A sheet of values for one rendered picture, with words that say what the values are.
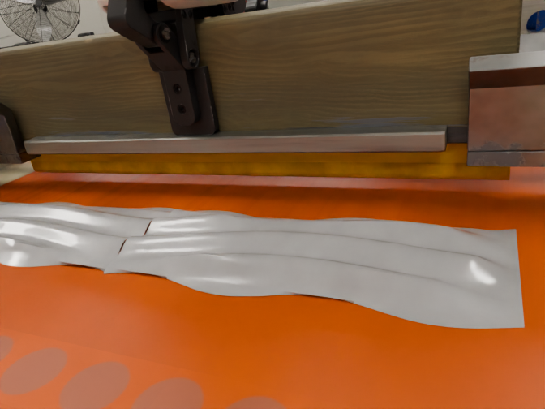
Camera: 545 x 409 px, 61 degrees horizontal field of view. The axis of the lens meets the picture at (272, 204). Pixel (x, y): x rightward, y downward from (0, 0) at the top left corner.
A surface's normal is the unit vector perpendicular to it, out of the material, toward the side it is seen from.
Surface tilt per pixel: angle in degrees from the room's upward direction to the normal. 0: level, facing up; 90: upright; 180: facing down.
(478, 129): 90
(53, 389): 0
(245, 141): 90
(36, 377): 0
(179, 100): 90
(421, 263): 30
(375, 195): 0
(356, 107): 90
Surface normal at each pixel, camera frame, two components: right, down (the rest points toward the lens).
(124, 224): -0.36, -0.58
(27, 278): -0.14, -0.91
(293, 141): -0.39, 0.42
